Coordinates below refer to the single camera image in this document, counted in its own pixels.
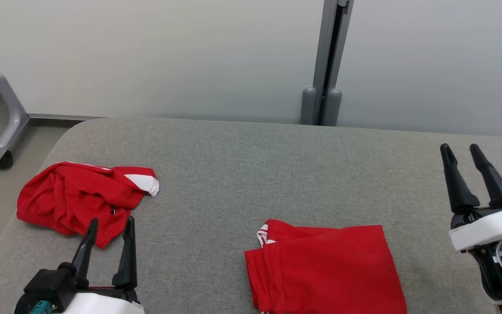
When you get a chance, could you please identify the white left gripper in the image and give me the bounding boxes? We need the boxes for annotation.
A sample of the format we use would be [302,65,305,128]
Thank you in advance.
[57,216,145,314]

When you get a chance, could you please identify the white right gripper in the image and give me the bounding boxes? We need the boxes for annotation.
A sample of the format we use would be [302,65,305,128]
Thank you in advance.
[440,143,502,253]

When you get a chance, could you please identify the red shorts with white hem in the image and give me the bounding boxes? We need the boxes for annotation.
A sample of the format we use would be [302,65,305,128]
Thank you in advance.
[17,161,160,249]

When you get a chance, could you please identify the red and white jersey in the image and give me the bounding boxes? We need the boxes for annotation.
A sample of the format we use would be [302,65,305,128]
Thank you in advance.
[244,219,408,314]

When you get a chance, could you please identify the grey cylindrical partition foot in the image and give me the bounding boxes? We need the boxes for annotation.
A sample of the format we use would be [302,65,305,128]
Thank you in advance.
[323,89,343,127]
[300,87,318,126]

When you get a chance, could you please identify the thick grey table leg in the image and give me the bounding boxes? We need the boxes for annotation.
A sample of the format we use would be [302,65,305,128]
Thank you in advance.
[0,33,30,163]

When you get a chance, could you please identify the teal left camera connector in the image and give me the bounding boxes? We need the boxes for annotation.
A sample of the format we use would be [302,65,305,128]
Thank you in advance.
[28,300,55,314]

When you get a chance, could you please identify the grey partition post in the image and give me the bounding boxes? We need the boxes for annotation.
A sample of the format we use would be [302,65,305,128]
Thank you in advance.
[312,0,354,126]

